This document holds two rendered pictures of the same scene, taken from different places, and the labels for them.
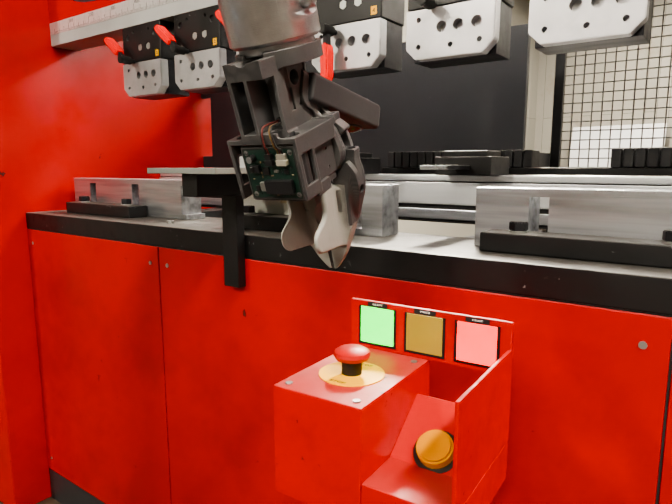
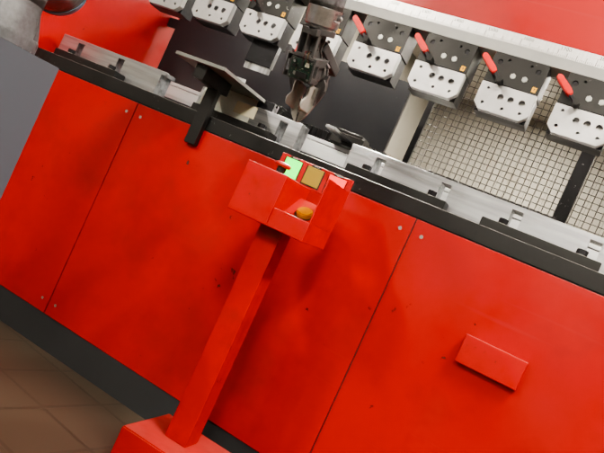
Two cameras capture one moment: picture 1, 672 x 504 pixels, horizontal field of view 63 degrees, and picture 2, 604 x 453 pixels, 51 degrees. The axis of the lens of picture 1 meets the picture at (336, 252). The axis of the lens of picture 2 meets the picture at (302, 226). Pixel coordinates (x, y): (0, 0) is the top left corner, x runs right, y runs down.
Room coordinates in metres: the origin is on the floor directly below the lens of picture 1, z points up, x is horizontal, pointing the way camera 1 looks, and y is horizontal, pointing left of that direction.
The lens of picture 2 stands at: (-0.91, 0.21, 0.70)
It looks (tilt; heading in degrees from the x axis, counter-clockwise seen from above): 0 degrees down; 348
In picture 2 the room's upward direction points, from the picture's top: 24 degrees clockwise
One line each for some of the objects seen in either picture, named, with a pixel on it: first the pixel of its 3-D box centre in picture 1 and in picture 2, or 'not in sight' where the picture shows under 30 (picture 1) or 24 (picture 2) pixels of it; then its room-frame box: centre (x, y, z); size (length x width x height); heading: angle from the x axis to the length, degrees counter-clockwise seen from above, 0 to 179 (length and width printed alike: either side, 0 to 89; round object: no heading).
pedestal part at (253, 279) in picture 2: not in sight; (228, 334); (0.55, -0.06, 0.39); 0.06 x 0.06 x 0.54; 57
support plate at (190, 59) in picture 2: (236, 170); (222, 77); (1.04, 0.19, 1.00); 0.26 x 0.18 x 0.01; 144
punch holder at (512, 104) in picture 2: not in sight; (510, 92); (0.70, -0.53, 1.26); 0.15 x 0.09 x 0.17; 54
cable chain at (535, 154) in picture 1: (458, 159); (341, 144); (1.36, -0.30, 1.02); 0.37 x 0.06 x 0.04; 54
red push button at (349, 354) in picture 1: (351, 363); (280, 169); (0.57, -0.02, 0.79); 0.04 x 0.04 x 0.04
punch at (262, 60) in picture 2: not in sight; (262, 57); (1.16, 0.10, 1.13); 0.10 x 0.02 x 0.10; 54
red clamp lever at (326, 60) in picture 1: (328, 53); not in sight; (1.02, 0.01, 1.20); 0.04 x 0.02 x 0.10; 144
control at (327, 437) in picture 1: (394, 406); (292, 193); (0.55, -0.06, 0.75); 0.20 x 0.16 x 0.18; 57
